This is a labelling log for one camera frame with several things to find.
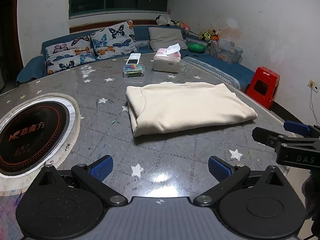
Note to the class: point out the white wall socket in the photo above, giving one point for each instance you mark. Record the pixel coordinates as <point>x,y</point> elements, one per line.
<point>313,84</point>

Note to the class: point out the black and white plush toy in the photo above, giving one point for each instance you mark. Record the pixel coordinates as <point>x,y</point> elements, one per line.
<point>165,20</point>

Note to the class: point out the cream sweatshirt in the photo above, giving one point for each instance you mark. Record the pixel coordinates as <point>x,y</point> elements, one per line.
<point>187,107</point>

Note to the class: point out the clear box of colourful items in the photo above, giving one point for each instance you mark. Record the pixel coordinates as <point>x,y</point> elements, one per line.
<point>133,71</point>

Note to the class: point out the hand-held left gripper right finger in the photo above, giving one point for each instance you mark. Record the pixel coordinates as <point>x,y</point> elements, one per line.
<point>218,168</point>

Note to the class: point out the white remote control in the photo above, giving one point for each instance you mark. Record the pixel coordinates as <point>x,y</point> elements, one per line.
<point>132,59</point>

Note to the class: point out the clear storage bin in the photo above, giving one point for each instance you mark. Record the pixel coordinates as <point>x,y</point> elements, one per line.
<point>225,52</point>

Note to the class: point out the long butterfly print pillow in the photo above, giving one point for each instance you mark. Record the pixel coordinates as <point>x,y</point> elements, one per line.
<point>67,55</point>

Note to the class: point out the square butterfly print pillow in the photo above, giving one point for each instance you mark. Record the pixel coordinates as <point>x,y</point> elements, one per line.
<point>112,40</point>

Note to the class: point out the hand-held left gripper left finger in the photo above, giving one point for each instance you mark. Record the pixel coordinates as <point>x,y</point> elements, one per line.
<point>101,167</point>

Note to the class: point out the orange plush toy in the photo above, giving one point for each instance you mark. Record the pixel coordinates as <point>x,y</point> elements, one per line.
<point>182,25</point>

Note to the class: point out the grey pillow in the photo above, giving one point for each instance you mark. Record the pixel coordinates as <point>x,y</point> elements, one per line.
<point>165,37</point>

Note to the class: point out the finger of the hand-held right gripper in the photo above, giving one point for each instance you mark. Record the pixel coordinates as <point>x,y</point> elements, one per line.
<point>265,136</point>
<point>297,127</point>

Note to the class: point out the person's right forearm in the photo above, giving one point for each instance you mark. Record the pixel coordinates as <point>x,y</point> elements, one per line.
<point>312,195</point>

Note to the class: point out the grey star print tablecloth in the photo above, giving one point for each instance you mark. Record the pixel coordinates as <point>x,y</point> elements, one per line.
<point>100,130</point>

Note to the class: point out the green bowl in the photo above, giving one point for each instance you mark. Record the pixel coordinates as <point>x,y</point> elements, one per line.
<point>197,47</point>

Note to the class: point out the round black induction cooktop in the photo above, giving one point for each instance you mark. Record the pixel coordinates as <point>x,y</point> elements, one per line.
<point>30,135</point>

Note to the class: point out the red plastic stool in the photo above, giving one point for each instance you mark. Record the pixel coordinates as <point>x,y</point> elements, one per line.
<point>262,85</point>

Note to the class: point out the yellow and brown plush toys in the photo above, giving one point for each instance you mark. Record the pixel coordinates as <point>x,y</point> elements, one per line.
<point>208,35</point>

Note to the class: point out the white tissue box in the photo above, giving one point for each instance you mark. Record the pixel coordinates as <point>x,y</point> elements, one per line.
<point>166,63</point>

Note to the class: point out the blue sofa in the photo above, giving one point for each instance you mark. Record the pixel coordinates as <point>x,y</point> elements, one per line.
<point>142,33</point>

